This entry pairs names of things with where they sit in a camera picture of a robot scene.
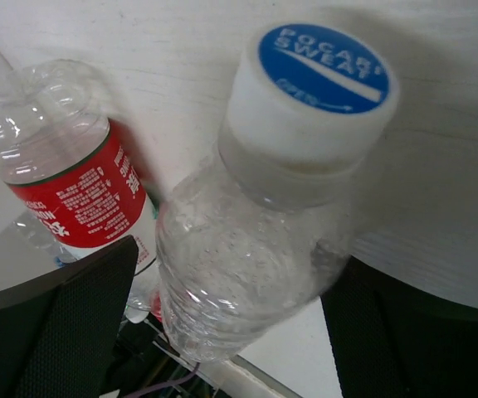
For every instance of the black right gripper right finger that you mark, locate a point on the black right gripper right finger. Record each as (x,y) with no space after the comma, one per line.
(390,339)

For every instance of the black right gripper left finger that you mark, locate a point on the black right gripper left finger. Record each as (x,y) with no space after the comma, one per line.
(57,331)

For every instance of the red label bottle red cap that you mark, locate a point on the red label bottle red cap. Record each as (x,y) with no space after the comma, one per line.
(65,155)

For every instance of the clear bottle white blue cap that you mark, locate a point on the clear bottle white blue cap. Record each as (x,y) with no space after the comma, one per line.
(265,225)

